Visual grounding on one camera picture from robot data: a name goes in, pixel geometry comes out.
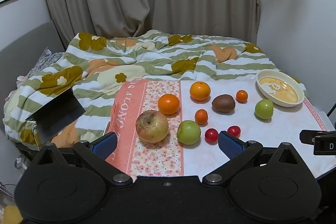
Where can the grey patterned pillow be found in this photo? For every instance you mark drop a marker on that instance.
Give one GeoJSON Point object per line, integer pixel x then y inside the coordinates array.
{"type": "Point", "coordinates": [44, 61]}

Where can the yellow object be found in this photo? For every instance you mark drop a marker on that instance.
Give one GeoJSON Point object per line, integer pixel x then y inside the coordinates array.
{"type": "Point", "coordinates": [12, 214]}

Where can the red cherry tomato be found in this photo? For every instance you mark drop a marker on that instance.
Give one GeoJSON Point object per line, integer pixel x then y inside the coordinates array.
{"type": "Point", "coordinates": [211, 135]}
{"type": "Point", "coordinates": [234, 130]}

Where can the brown kiwi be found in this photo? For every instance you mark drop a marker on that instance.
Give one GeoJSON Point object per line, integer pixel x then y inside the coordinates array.
{"type": "Point", "coordinates": [223, 103]}

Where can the green striped floral blanket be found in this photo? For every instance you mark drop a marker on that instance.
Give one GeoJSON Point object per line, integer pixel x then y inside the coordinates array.
{"type": "Point", "coordinates": [157, 56]}

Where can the grey bed headboard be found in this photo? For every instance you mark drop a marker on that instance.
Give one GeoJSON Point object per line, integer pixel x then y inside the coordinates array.
{"type": "Point", "coordinates": [15, 56]}

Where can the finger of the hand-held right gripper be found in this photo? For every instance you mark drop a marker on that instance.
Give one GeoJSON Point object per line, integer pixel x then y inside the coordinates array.
{"type": "Point", "coordinates": [307, 137]}

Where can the small mandarin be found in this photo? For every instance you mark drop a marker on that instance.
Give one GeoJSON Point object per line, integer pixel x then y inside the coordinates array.
{"type": "Point", "coordinates": [241, 96]}
{"type": "Point", "coordinates": [201, 117]}

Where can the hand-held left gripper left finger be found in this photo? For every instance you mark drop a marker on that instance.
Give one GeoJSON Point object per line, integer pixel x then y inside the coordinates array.
{"type": "Point", "coordinates": [104, 145]}

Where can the large orange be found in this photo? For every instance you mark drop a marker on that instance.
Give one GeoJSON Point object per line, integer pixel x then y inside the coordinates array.
{"type": "Point", "coordinates": [200, 91]}
{"type": "Point", "coordinates": [168, 104]}

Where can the pink floral tablecloth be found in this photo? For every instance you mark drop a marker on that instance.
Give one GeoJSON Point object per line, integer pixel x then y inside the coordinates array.
{"type": "Point", "coordinates": [275, 140]}

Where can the glass jar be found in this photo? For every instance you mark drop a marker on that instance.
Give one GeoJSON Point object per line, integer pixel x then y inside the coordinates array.
{"type": "Point", "coordinates": [21, 161]}

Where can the large yellow-red apple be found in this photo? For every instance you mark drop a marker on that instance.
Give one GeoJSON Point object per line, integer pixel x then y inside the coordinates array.
{"type": "Point", "coordinates": [152, 127]}

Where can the dark grey laptop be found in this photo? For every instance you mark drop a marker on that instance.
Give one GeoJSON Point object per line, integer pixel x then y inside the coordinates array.
{"type": "Point", "coordinates": [60, 111]}

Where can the cream bowl with bear print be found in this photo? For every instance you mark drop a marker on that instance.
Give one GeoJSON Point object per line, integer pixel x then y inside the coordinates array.
{"type": "Point", "coordinates": [279, 90]}

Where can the green apple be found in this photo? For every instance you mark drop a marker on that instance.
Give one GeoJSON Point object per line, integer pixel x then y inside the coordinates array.
{"type": "Point", "coordinates": [264, 109]}
{"type": "Point", "coordinates": [188, 132]}

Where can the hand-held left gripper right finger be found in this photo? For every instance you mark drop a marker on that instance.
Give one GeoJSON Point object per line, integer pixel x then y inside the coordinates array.
{"type": "Point", "coordinates": [230, 144]}

